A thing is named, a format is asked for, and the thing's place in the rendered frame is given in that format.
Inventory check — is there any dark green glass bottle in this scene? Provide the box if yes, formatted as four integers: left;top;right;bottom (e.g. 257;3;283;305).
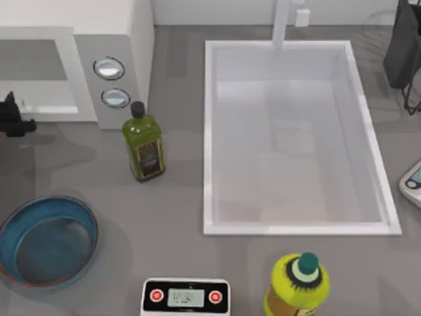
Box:
122;101;166;184

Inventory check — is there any white sink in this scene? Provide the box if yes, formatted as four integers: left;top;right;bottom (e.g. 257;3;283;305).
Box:
202;39;403;236

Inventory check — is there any round metal microwave knob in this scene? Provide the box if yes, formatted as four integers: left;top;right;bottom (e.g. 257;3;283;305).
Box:
93;57;126;80
100;88;131;109

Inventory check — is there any tall white tap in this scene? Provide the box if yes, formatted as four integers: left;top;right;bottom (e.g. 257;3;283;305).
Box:
271;0;310;51

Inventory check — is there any yellow green bottle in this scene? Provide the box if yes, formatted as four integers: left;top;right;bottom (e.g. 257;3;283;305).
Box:
262;251;330;316

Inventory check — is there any pale microwave oven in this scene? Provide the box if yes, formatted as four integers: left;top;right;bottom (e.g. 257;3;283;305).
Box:
0;0;155;130

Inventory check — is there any blue bowl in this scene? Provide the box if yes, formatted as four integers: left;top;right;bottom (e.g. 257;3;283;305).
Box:
0;195;99;288

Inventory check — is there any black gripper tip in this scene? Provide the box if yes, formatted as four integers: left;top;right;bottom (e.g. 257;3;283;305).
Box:
0;91;37;139

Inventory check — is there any grey kitchen scale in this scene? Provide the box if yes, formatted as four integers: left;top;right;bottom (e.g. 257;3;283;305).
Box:
399;160;421;209

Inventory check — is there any black bag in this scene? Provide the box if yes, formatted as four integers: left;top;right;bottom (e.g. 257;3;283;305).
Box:
383;0;421;116

